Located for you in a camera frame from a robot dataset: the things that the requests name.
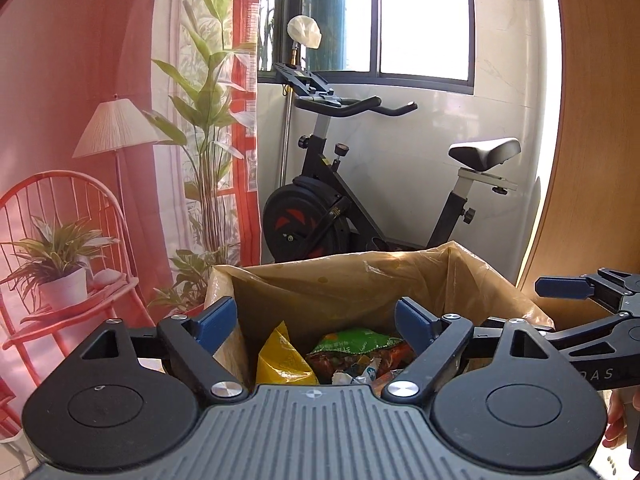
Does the pink room backdrop poster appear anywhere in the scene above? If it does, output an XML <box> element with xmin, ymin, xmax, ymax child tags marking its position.
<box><xmin>1</xmin><ymin>0</ymin><xmax>262</xmax><ymax>439</ymax></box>

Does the white blue patterned packet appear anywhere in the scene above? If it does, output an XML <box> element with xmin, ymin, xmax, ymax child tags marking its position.
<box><xmin>332</xmin><ymin>356</ymin><xmax>381</xmax><ymax>386</ymax></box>

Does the red snack packet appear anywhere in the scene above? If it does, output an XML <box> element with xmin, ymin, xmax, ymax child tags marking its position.
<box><xmin>306</xmin><ymin>341</ymin><xmax>414</xmax><ymax>384</ymax></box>

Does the wooden headboard panel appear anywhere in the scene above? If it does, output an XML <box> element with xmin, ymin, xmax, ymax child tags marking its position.
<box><xmin>520</xmin><ymin>0</ymin><xmax>639</xmax><ymax>328</ymax></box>

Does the green snack bag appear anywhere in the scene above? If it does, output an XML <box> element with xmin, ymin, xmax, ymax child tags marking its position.
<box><xmin>309</xmin><ymin>328</ymin><xmax>402</xmax><ymax>356</ymax></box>

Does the taped cardboard box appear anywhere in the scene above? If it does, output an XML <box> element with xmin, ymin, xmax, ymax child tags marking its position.
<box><xmin>206</xmin><ymin>242</ymin><xmax>554</xmax><ymax>388</ymax></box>

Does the person right hand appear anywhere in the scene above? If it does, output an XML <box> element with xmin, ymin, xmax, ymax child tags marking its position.
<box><xmin>602</xmin><ymin>389</ymin><xmax>637</xmax><ymax>448</ymax></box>

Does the dark framed window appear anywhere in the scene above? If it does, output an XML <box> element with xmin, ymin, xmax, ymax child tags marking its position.
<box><xmin>258</xmin><ymin>0</ymin><xmax>475</xmax><ymax>94</ymax></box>

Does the yellow snack packet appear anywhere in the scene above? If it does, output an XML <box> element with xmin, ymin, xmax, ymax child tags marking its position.
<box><xmin>255</xmin><ymin>322</ymin><xmax>319</xmax><ymax>386</ymax></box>

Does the black exercise bike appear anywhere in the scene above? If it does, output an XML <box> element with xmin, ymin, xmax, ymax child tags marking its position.
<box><xmin>261</xmin><ymin>62</ymin><xmax>522</xmax><ymax>265</ymax></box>

